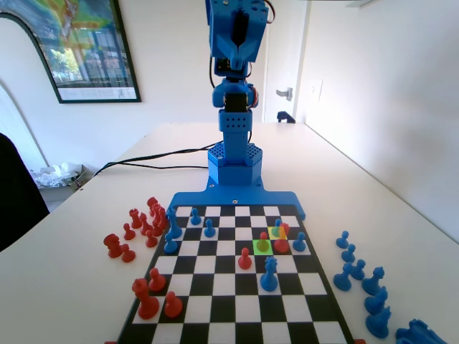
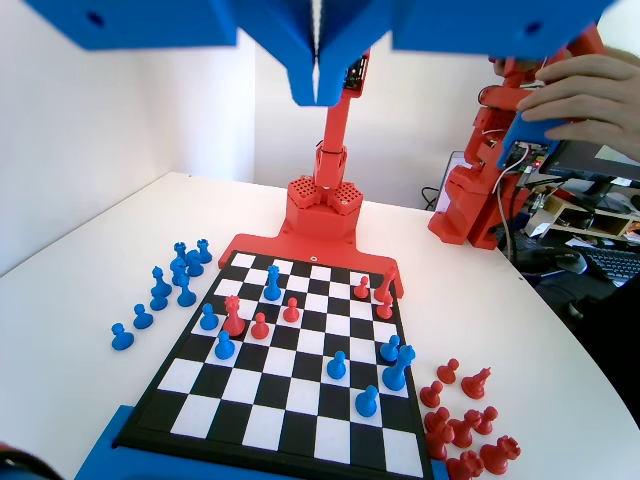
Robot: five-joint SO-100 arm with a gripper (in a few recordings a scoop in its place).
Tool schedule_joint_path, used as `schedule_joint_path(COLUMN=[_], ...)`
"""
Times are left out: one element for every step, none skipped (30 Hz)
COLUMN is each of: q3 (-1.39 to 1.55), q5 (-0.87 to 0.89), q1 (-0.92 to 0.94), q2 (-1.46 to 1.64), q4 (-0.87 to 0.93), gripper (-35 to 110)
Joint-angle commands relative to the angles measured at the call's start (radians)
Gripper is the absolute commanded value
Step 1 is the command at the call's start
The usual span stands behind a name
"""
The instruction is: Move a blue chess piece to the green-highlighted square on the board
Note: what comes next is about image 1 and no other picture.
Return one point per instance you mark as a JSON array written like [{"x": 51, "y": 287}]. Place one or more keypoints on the blue pawn chess piece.
[
  {"x": 298, "y": 243},
  {"x": 208, "y": 232},
  {"x": 342, "y": 241},
  {"x": 277, "y": 231},
  {"x": 343, "y": 279},
  {"x": 348, "y": 255},
  {"x": 194, "y": 218},
  {"x": 358, "y": 271},
  {"x": 170, "y": 246}
]

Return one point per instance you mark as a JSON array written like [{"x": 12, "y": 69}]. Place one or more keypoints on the red pawn chess piece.
[
  {"x": 156, "y": 283},
  {"x": 127, "y": 255},
  {"x": 151, "y": 241},
  {"x": 263, "y": 245},
  {"x": 244, "y": 261},
  {"x": 128, "y": 233},
  {"x": 173, "y": 307}
]

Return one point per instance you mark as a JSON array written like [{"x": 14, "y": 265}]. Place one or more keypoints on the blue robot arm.
[{"x": 235, "y": 143}]

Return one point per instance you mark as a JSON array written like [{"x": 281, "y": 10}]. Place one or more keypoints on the blue bishop chess piece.
[{"x": 174, "y": 225}]

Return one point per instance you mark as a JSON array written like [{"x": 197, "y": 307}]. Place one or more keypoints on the red bishop chess piece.
[
  {"x": 145, "y": 225},
  {"x": 157, "y": 227}
]

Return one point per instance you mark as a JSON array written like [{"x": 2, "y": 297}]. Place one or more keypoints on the red queen chess piece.
[{"x": 281, "y": 245}]

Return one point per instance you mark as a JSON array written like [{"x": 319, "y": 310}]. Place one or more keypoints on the blue king chess piece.
[{"x": 374, "y": 285}]

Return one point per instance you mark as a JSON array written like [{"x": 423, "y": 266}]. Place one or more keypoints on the red king chess piece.
[{"x": 146, "y": 304}]

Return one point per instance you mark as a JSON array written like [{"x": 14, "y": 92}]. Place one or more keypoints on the blue knight chess piece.
[
  {"x": 376, "y": 304},
  {"x": 379, "y": 324}
]

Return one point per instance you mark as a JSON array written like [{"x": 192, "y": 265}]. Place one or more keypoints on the blue rook chess piece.
[{"x": 419, "y": 333}]

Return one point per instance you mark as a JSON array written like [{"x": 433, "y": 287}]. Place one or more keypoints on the blue table clamp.
[{"x": 285, "y": 117}]

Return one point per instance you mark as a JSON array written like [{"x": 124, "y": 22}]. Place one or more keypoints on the black framed map poster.
[{"x": 89, "y": 53}]

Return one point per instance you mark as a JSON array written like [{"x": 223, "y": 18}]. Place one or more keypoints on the blue plastic block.
[{"x": 215, "y": 199}]

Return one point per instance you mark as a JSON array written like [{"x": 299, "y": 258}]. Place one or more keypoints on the cardboard box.
[{"x": 81, "y": 173}]

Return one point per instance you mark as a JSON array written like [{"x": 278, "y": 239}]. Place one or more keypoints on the white arched panel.
[{"x": 10, "y": 46}]

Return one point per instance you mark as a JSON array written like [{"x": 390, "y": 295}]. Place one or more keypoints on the crumpled clear plastic wrap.
[{"x": 54, "y": 175}]

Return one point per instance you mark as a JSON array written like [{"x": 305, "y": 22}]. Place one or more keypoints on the black and white chessboard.
[{"x": 222, "y": 286}]

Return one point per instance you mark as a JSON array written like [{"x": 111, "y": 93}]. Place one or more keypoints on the red board corner bracket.
[
  {"x": 110, "y": 342},
  {"x": 359, "y": 341}
]

